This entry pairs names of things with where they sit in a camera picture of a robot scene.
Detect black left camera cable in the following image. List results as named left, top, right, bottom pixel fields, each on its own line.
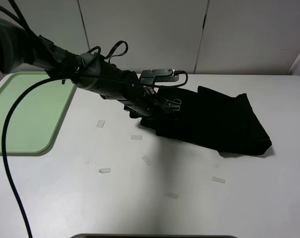
left=1, top=0, right=189, bottom=238

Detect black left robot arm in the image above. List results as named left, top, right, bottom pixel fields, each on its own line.
left=0, top=18, right=181, bottom=119

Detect black short sleeve t-shirt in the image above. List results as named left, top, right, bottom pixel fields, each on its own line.
left=140, top=86, right=272, bottom=156

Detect light green plastic tray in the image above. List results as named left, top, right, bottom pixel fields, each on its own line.
left=0, top=72, right=76, bottom=156

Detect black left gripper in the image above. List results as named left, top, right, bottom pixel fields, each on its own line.
left=120, top=84, right=182, bottom=119

